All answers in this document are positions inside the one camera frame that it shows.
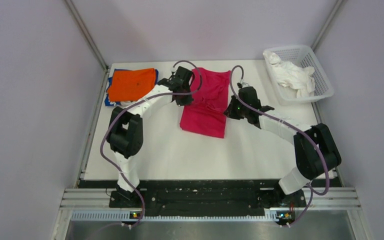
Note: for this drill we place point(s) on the folded orange t-shirt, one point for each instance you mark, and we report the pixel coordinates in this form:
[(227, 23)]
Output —
[(130, 84)]

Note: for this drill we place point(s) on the pink t-shirt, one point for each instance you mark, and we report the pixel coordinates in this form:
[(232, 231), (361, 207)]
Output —
[(205, 115)]

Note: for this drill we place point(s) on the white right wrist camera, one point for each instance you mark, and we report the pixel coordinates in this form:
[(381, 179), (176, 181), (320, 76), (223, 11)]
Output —
[(242, 84)]

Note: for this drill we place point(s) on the aluminium frame rail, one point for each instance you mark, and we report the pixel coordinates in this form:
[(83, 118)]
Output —
[(84, 213)]

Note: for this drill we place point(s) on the white plastic laundry basket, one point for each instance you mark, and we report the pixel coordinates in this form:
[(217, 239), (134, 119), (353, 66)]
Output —
[(302, 56)]

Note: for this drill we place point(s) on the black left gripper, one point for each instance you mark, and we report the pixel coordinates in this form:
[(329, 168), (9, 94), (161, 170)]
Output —
[(185, 101)]

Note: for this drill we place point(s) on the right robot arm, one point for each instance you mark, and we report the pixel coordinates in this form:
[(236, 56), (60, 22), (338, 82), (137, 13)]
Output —
[(315, 150)]

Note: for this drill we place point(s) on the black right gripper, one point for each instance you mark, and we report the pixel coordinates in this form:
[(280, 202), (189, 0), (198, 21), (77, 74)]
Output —
[(230, 112)]

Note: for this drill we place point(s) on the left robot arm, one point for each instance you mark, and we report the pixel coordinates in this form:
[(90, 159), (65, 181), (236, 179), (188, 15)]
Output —
[(125, 134)]

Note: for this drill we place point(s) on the folded blue patterned t-shirt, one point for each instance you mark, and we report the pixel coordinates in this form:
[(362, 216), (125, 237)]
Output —
[(107, 101)]

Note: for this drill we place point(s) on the white crumpled t-shirt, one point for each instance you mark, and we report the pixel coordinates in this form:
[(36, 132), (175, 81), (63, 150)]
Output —
[(289, 75)]

